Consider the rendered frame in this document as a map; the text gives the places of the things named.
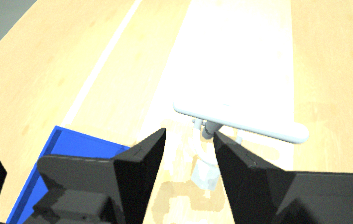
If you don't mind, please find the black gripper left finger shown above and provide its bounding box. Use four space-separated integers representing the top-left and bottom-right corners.
36 128 166 224

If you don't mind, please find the white metal hoop with small cube tab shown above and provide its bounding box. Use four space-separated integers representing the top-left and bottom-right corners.
191 99 244 191

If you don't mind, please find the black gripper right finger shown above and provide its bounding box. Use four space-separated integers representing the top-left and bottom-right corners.
213 131 353 224

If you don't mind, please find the blue tray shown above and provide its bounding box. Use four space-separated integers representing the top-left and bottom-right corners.
6 125 130 224

